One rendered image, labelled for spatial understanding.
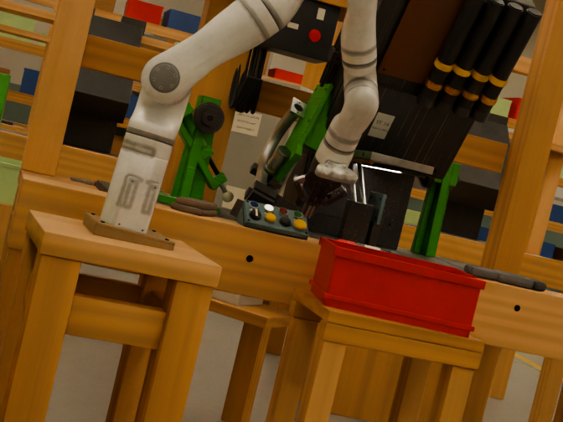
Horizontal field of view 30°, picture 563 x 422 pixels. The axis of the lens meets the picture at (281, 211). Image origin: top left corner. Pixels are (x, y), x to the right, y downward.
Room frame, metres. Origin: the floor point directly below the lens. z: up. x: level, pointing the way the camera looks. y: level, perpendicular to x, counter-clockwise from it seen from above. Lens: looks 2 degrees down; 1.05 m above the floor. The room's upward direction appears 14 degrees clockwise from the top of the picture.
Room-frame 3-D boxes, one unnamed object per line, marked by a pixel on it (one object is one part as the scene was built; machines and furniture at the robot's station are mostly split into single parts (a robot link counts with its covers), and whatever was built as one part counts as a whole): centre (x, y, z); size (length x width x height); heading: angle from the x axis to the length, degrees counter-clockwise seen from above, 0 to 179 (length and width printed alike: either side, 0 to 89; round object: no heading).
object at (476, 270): (2.52, -0.56, 0.91); 0.20 x 0.11 x 0.03; 97
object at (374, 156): (2.61, -0.20, 1.11); 0.39 x 0.16 x 0.03; 15
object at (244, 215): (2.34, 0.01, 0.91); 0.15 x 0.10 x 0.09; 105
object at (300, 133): (2.60, -0.04, 1.17); 0.13 x 0.12 x 0.20; 105
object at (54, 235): (1.94, 0.28, 0.83); 0.32 x 0.32 x 0.04; 19
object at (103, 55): (3.04, 0.01, 1.23); 1.30 x 0.05 x 0.09; 105
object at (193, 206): (2.33, 0.19, 0.91); 0.10 x 0.08 x 0.03; 164
